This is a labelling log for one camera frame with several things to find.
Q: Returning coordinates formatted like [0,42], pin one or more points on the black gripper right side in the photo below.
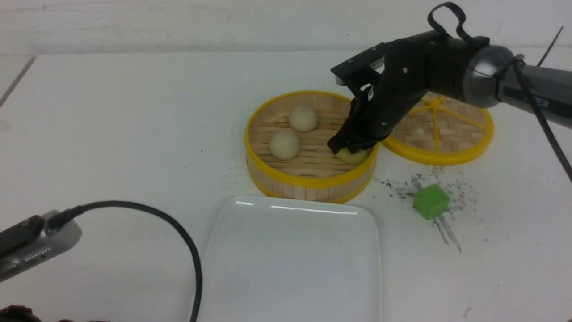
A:
[386,80]

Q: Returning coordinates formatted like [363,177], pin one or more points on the bamboo steamer basket yellow rim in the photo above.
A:
[315,173]

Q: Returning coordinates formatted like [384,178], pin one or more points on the green cube block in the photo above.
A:
[431,201]

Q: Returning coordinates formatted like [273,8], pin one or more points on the yellow steamed bun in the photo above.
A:
[353,159]

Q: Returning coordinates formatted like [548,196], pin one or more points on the white rectangular plate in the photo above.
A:
[286,260]

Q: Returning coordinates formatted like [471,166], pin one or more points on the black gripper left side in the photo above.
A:
[18,313]

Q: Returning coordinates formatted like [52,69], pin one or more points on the white steamed bun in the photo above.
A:
[284,146]
[303,119]

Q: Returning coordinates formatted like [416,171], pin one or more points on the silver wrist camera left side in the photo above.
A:
[37,239]

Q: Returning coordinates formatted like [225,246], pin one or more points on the bamboo steamer lid yellow rim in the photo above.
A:
[441,131]

